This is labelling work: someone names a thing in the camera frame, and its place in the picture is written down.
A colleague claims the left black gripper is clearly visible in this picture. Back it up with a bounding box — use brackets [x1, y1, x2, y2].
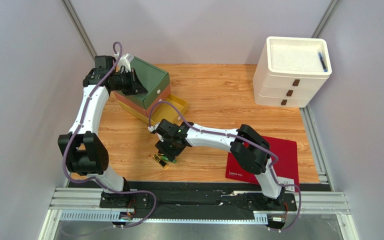
[111, 69, 149, 97]

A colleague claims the green top drawer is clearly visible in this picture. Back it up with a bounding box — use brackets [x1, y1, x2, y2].
[114, 56, 170, 96]

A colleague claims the pink drawer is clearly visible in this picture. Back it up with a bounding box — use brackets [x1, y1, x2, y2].
[113, 84, 172, 117]

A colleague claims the gold rectangular case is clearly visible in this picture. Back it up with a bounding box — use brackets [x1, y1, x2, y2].
[152, 154, 168, 169]

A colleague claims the yellow bottom drawer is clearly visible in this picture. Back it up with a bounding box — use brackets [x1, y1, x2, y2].
[115, 93, 189, 126]

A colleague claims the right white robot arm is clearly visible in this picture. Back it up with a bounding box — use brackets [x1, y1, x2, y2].
[148, 119, 286, 205]

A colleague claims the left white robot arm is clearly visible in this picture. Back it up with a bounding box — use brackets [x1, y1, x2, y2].
[57, 53, 148, 195]

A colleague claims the red mirror board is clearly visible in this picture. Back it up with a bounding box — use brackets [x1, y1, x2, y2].
[225, 136, 300, 186]

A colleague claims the white three-drawer organizer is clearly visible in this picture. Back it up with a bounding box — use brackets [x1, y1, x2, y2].
[253, 36, 333, 108]

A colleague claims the blue pen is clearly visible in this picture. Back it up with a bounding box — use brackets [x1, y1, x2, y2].
[317, 52, 328, 73]

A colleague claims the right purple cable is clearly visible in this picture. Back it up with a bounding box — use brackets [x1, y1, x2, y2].
[148, 100, 302, 233]

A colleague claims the purple cable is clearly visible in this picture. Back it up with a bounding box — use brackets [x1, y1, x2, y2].
[148, 100, 302, 233]
[61, 41, 157, 229]

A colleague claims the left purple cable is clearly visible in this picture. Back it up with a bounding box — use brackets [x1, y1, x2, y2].
[61, 41, 157, 229]

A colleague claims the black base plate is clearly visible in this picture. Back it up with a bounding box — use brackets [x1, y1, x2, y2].
[99, 180, 332, 221]

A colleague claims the aluminium frame rail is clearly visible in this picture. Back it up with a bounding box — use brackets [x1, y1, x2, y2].
[39, 187, 359, 240]

